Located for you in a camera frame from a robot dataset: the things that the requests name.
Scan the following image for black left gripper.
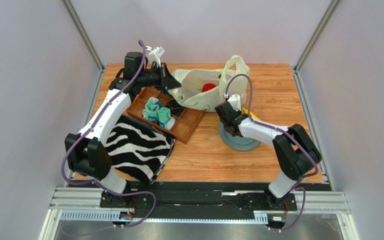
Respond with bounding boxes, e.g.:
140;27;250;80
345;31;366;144
137;63;181;92

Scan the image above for pale green plastic bag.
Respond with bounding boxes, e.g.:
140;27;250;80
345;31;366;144
168;55;250;112

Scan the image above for red apple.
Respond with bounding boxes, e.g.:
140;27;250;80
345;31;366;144
201;83;216;92

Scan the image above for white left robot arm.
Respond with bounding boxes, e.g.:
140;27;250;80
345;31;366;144
62;46;181;195

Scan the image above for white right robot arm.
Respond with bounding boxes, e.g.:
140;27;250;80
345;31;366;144
215;101;322;199

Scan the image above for yellow banana bunch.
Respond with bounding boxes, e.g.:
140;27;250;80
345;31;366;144
241;107;261;121

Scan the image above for grey blue plate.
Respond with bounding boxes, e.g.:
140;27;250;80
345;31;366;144
218;122;261;152

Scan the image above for black rolled sock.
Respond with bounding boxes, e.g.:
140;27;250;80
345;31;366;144
165;100;185;117

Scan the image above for teal white sock pair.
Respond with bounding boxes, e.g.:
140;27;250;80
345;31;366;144
142;97;176;130

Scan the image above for wooden compartment tray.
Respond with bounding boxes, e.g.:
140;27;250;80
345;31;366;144
126;87;205;144

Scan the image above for zebra striped cloth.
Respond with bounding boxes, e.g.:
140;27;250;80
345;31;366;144
105;115;176;185

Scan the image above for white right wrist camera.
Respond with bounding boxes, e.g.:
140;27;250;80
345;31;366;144
226;94;242;112

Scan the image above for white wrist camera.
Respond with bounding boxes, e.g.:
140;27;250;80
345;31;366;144
226;94;242;112
145;46;165;68

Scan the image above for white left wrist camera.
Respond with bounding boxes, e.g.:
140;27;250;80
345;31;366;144
145;46;165;68

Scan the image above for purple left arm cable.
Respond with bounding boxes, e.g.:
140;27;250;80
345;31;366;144
59;39;157;229

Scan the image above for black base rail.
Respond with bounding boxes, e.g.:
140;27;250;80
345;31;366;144
99;181;299;220

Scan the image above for aluminium frame rail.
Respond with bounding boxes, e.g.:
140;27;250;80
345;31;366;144
39;181;359;240

